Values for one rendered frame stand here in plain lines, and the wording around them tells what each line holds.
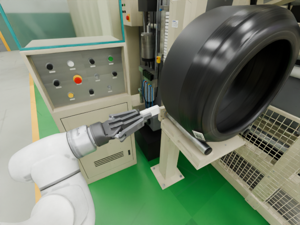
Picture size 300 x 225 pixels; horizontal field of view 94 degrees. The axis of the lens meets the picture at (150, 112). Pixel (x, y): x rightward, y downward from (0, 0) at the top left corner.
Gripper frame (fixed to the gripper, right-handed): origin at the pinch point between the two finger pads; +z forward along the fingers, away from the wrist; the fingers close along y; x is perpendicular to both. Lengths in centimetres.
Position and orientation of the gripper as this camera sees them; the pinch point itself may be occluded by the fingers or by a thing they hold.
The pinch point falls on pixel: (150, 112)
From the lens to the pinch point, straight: 50.0
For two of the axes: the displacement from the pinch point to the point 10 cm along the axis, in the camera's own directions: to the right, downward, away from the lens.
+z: 8.8, -3.7, 2.8
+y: -4.5, -5.2, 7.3
